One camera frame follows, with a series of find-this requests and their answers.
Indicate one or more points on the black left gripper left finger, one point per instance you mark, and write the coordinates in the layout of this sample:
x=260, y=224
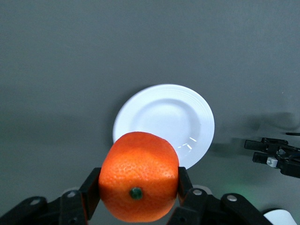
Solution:
x=87, y=194

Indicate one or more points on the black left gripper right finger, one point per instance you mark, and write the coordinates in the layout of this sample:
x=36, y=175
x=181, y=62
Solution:
x=187, y=194

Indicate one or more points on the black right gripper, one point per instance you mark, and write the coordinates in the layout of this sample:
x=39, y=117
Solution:
x=290, y=161

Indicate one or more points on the orange mandarin fruit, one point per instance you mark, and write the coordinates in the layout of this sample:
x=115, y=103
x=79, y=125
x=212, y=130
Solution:
x=138, y=168

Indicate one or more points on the white round plate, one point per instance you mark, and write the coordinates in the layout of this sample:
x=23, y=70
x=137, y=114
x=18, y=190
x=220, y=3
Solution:
x=164, y=112

